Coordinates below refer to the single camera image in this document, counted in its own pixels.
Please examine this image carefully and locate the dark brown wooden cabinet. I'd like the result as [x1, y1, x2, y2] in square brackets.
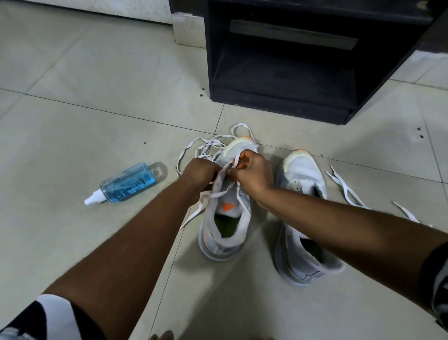
[168, 0, 448, 55]

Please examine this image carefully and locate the black open shelf box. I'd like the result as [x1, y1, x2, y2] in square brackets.
[204, 0, 438, 126]

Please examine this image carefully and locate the person's left hand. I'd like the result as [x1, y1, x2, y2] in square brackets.
[181, 157, 224, 205]

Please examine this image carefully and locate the grey sneaker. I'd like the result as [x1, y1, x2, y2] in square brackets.
[274, 149, 346, 286]
[197, 135, 259, 262]

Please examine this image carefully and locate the blue transparent bottle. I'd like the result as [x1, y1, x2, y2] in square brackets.
[84, 162, 168, 206]

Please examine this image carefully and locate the zebra striped garment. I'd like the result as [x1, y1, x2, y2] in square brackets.
[0, 241, 448, 340]

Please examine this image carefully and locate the person's right forearm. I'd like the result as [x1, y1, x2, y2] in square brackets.
[259, 187, 448, 309]

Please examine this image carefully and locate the person's right hand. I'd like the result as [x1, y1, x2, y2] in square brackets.
[225, 149, 275, 202]

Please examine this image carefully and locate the person's left forearm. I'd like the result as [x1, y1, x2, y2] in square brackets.
[42, 182, 200, 340]

